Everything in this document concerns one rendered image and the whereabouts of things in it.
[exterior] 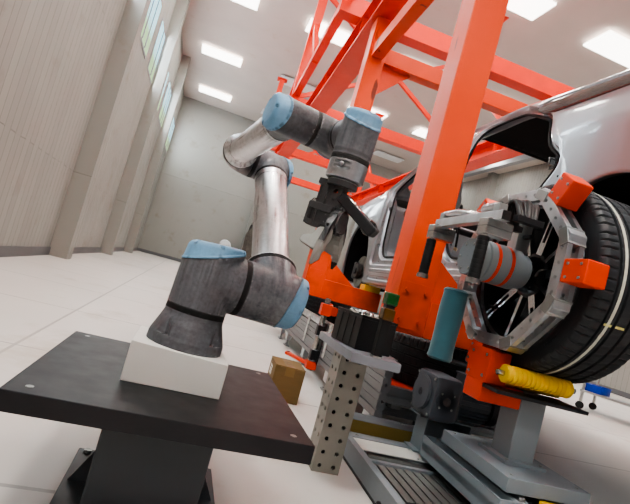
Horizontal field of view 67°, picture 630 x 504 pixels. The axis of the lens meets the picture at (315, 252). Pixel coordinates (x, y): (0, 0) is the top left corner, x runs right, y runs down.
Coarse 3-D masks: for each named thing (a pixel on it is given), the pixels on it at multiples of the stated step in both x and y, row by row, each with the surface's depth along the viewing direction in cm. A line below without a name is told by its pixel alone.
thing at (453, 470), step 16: (432, 448) 177; (448, 448) 176; (432, 464) 174; (448, 464) 165; (464, 464) 165; (448, 480) 162; (464, 480) 154; (480, 480) 155; (464, 496) 152; (480, 496) 145; (496, 496) 139; (512, 496) 142
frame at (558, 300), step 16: (528, 192) 161; (544, 192) 153; (544, 208) 151; (560, 208) 146; (560, 224) 142; (576, 224) 142; (560, 240) 140; (576, 240) 137; (560, 256) 138; (576, 256) 138; (560, 272) 136; (464, 288) 185; (560, 288) 136; (544, 304) 138; (560, 304) 136; (464, 320) 177; (480, 320) 175; (528, 320) 144; (544, 320) 139; (560, 320) 139; (480, 336) 164; (496, 336) 156; (512, 336) 149; (528, 336) 148; (512, 352) 153
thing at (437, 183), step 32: (480, 0) 212; (480, 32) 212; (448, 64) 220; (480, 64) 212; (448, 96) 210; (480, 96) 211; (448, 128) 208; (448, 160) 208; (416, 192) 214; (448, 192) 208; (416, 224) 205; (416, 256) 204; (416, 288) 204; (416, 320) 204
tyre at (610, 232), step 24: (576, 216) 148; (600, 216) 140; (624, 216) 144; (600, 240) 136; (624, 264) 134; (480, 288) 188; (576, 312) 137; (600, 312) 133; (624, 312) 135; (552, 336) 144; (576, 336) 136; (624, 336) 137; (528, 360) 151; (552, 360) 143; (600, 360) 142; (624, 360) 142
